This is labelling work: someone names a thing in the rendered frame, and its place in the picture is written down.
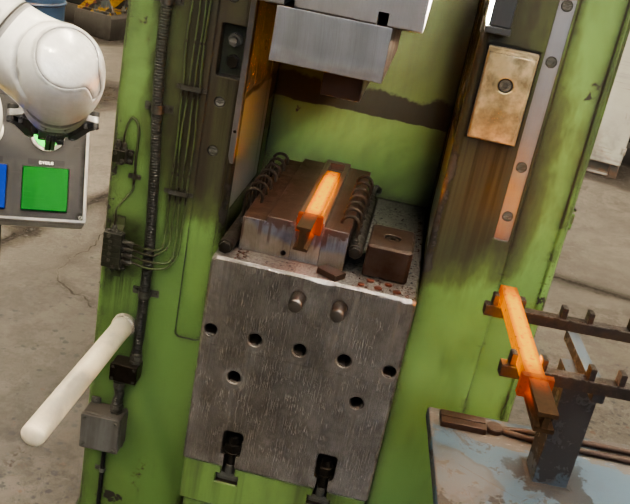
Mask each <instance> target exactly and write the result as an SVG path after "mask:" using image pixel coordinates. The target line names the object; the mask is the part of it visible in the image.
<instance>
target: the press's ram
mask: <svg viewBox="0 0 630 504"><path fill-rule="evenodd" d="M260 1H265V2H270V3H275V4H279V5H286V4H288V3H290V2H292V1H294V0H260ZM431 4H432V0H295V3H294V8H299V9H304V10H308V11H313V12H318V13H323V14H328V15H333V16H338V17H342V18H347V19H352V20H357V21H362V22H367V23H371V24H377V23H378V22H379V21H380V19H381V18H382V17H383V16H384V14H385V13H389V19H388V24H387V27H391V28H396V29H401V30H405V31H410V32H415V33H420V34H421V33H423V31H424V28H425V25H426V21H427V18H428V15H429V12H430V9H431Z"/></svg>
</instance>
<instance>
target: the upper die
mask: <svg viewBox="0 0 630 504"><path fill-rule="evenodd" d="M294 3H295V0H294V1H292V2H290V3H288V4H286V5H279V4H278V5H277V9H276V15H275V21H274V27H273V34H272V40H271V46H270V53H269V60H270V61H275V62H280V63H284V64H289V65H294V66H299V67H303V68H308V69H313V70H317V71H322V72H327V73H332V74H336V75H341V76H346V77H350V78H355V79H360V80H365V81H369V82H374V83H379V84H381V83H382V81H383V79H384V77H385V75H386V73H387V71H388V69H389V67H390V64H391V62H392V60H393V58H394V56H395V54H396V52H397V49H398V45H399V40H400V35H401V31H402V30H401V29H396V28H391V27H387V24H388V19H389V13H385V14H384V16H383V17H382V18H381V19H380V21H379V22H378V23H377V24H371V23H367V22H362V21H357V20H352V19H347V18H342V17H338V16H333V15H328V14H323V13H318V12H313V11H308V10H304V9H299V8H294Z"/></svg>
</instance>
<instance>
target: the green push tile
mask: <svg viewBox="0 0 630 504"><path fill-rule="evenodd" d="M68 180H69V170H68V169H62V168H49V167H37V166H23V173H22V191H21V210H27V211H43V212H58V213H66V212H67V200H68Z"/></svg>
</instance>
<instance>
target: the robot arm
mask: <svg viewBox="0 0 630 504"><path fill-rule="evenodd" d="M105 79H106V68H105V61H104V57H103V54H102V52H101V49H100V48H99V46H98V44H97V43H96V41H95V40H94V39H93V38H92V37H91V36H90V35H89V34H88V33H87V32H86V31H84V30H83V29H81V28H79V27H77V26H75V25H73V24H70V23H67V22H62V21H59V20H57V19H54V18H52V17H50V16H48V15H46V14H44V13H42V12H41V11H39V10H37V9H36V8H34V7H33V6H31V5H30V4H28V3H27V2H26V1H25V0H0V89H2V90H3V91H4V92H5V93H6V94H8V95H9V96H10V97H11V98H12V99H13V100H14V101H15V102H16V103H17V104H18V105H19V106H18V105H16V104H14V103H8V104H7V121H8V122H10V123H13V124H15V125H16V126H17V127H18V128H19V129H20V130H21V131H22V132H23V133H24V134H25V136H27V137H33V136H34V134H35V135H38V140H45V146H44V150H50V151H54V149H55V144H57V145H64V138H65V137H68V139H69V140H71V141H75V140H77V139H79V138H80V137H82V136H84V135H85V134H87V133H88V132H90V131H94V130H98V129H99V117H100V113H99V112H97V111H93V110H94V109H95V108H96V106H97V105H98V103H99V101H100V99H101V97H102V94H103V91H104V87H105ZM92 111H93V112H92ZM2 121H3V110H2V104H1V99H0V131H1V127H2Z"/></svg>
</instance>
